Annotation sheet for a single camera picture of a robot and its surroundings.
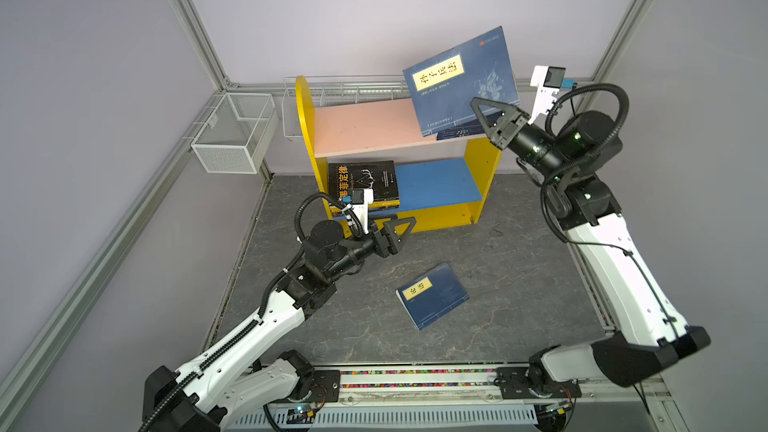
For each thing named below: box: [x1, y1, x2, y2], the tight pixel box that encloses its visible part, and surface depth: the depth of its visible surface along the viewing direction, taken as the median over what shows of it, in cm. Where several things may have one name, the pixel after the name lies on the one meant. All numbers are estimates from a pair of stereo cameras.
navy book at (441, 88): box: [402, 26, 520, 137], surface depth 53 cm
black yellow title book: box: [328, 160, 400, 201], surface depth 93 cm
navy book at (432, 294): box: [395, 262, 470, 331], surface depth 90 cm
